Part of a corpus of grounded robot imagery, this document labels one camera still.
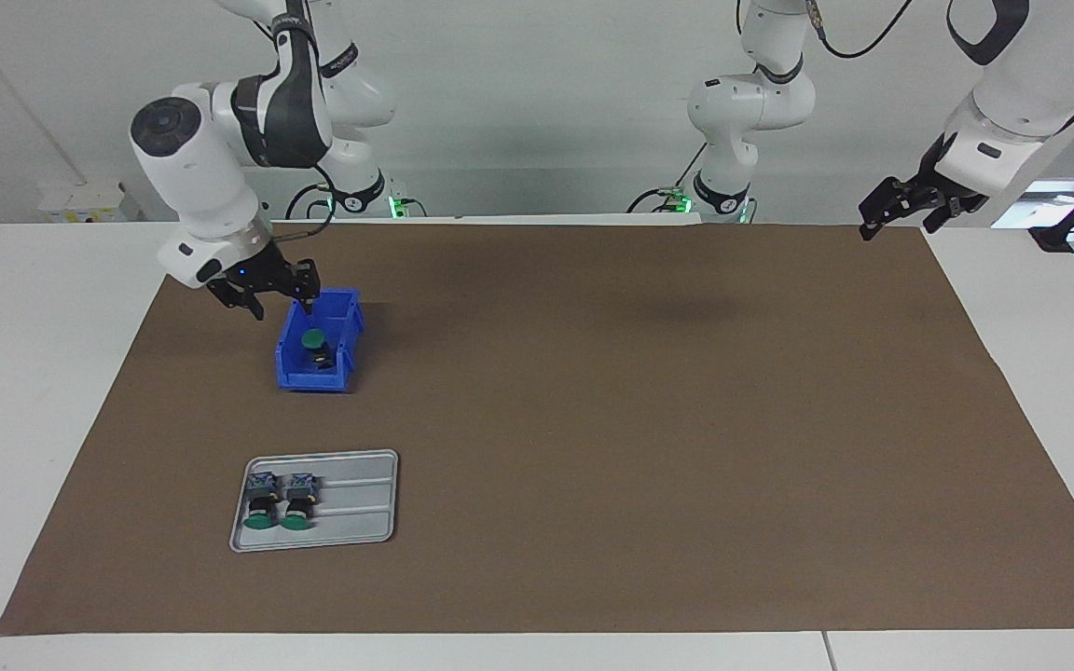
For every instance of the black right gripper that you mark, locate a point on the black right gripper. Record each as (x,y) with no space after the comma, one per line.
(257,275)

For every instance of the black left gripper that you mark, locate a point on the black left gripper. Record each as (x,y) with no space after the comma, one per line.
(938,191)

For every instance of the green push button switch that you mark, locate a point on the green push button switch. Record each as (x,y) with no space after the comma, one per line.
(316,340)
(262,508)
(298,508)

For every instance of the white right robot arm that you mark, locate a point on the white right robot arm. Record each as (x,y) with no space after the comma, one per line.
(211,177)

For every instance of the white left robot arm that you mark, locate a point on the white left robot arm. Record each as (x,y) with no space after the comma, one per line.
(1012,93)

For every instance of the blue plastic storage bin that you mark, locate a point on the blue plastic storage bin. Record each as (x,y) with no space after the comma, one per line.
(299,377)

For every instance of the green lit base connector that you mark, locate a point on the green lit base connector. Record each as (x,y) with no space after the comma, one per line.
(677,200)
(405,205)

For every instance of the white box yellow labels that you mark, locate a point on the white box yellow labels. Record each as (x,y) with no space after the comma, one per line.
(80,200)

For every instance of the grey metal tray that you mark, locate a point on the grey metal tray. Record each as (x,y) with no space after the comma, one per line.
(360,531)

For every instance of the brown table mat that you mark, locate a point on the brown table mat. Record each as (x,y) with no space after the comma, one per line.
(593,513)

